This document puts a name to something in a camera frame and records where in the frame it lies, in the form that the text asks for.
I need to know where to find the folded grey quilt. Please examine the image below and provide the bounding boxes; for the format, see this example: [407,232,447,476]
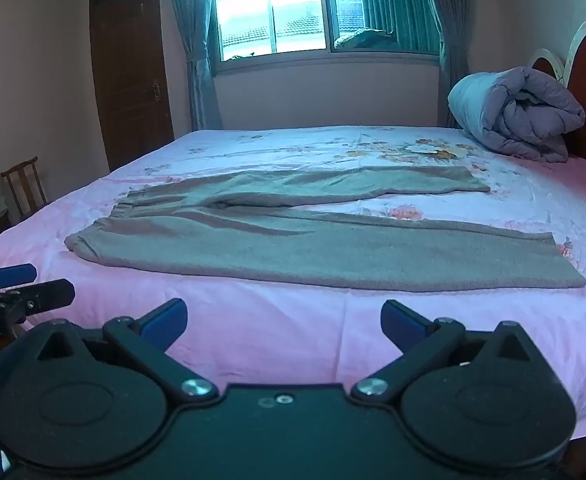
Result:
[447,66,586,163]

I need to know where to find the wooden chair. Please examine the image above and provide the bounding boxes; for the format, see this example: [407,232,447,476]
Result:
[0,156,48,222]

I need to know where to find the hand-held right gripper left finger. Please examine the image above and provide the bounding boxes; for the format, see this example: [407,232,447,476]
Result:
[37,298,219,401]

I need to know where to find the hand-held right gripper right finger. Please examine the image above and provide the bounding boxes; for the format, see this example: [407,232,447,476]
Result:
[350,300,540,404]

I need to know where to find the bed with pink floral sheet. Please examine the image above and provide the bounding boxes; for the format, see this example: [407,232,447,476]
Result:
[0,125,586,442]

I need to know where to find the sliding glass window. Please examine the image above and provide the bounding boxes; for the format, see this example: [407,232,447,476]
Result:
[208,0,442,64]

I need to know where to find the grey pants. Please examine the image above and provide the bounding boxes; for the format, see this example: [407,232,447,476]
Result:
[64,165,586,293]

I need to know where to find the brown wooden door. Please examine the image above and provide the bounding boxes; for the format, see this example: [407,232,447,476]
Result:
[89,0,176,173]

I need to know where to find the green cloth on windowsill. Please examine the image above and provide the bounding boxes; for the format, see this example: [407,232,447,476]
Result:
[333,28,400,52]

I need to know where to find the teal curtain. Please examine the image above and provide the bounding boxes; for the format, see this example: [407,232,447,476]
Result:
[165,0,224,132]
[358,0,475,131]

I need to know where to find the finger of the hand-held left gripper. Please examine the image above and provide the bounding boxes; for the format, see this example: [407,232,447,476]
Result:
[0,263,38,292]
[2,279,76,324]

